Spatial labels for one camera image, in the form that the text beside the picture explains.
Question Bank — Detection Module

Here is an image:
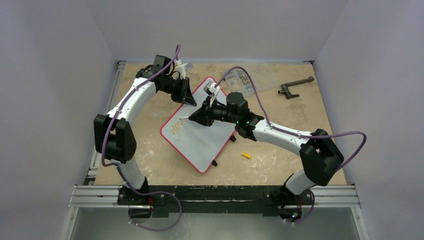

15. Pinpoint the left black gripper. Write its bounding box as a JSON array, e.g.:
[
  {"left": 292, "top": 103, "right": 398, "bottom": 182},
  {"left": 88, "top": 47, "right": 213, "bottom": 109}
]
[{"left": 160, "top": 77, "right": 196, "bottom": 107}]

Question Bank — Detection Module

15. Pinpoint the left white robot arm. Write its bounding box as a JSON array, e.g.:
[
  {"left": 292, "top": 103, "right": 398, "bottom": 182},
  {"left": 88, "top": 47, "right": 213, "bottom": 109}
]
[{"left": 93, "top": 55, "right": 197, "bottom": 205}]

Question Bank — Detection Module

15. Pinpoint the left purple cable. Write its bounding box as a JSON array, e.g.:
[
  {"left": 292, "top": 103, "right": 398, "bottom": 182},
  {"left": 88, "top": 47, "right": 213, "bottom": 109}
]
[{"left": 100, "top": 44, "right": 183, "bottom": 233}]

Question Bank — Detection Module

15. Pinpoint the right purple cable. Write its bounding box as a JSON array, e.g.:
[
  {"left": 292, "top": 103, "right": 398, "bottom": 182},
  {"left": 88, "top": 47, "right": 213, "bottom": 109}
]
[{"left": 211, "top": 66, "right": 368, "bottom": 226}]

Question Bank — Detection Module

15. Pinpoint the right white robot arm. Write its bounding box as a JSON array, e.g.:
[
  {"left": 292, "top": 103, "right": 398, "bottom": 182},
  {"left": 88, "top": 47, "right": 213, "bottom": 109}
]
[{"left": 188, "top": 92, "right": 344, "bottom": 204}]

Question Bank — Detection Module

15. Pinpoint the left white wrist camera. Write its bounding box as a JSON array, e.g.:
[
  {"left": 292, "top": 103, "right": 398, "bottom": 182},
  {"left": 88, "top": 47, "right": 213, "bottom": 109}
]
[{"left": 174, "top": 60, "right": 193, "bottom": 79}]

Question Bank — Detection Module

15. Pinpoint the yellow marker cap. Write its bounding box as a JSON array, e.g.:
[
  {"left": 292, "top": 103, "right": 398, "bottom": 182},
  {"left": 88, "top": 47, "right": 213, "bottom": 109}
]
[{"left": 241, "top": 152, "right": 252, "bottom": 160}]

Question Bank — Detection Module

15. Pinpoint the purple cable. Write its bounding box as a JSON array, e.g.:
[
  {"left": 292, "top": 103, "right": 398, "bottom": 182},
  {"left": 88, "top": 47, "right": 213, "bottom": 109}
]
[
  {"left": 211, "top": 66, "right": 368, "bottom": 226},
  {"left": 100, "top": 44, "right": 183, "bottom": 233}
]

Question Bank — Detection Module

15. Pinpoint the clear screw organizer box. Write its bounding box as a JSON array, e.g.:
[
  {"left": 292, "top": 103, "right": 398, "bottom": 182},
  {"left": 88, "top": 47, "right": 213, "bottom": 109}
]
[{"left": 223, "top": 68, "right": 255, "bottom": 97}]

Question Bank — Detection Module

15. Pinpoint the pink framed whiteboard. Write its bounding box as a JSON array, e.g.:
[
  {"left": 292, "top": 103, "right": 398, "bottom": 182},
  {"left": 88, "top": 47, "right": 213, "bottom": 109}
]
[{"left": 160, "top": 76, "right": 236, "bottom": 173}]

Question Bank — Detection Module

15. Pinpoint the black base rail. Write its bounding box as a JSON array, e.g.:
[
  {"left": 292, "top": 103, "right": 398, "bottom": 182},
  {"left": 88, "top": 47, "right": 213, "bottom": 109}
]
[{"left": 117, "top": 185, "right": 314, "bottom": 219}]

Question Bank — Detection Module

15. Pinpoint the aluminium frame rail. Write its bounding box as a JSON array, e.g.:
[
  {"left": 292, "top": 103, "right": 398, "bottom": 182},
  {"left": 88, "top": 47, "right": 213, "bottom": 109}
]
[{"left": 68, "top": 60, "right": 127, "bottom": 208}]

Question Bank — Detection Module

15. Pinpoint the dark metal crank handle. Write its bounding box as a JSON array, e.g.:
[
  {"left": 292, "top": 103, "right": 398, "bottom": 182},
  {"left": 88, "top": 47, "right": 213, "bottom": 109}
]
[{"left": 278, "top": 76, "right": 315, "bottom": 100}]

